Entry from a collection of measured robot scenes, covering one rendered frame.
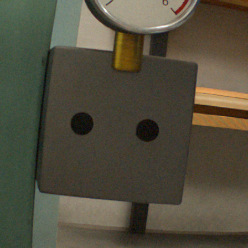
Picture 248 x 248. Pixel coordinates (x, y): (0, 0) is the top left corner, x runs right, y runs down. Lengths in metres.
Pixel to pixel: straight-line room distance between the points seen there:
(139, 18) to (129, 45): 0.02
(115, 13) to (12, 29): 0.08
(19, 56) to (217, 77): 2.58
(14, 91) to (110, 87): 0.06
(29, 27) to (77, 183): 0.10
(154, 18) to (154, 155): 0.08
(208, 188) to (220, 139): 0.22
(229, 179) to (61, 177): 2.66
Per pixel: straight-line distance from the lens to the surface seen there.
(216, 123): 2.45
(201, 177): 2.98
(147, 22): 0.35
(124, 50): 0.36
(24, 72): 0.40
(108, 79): 0.37
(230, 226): 3.07
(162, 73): 0.38
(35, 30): 0.40
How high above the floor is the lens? 0.60
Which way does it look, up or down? 3 degrees down
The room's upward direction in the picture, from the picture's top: 6 degrees clockwise
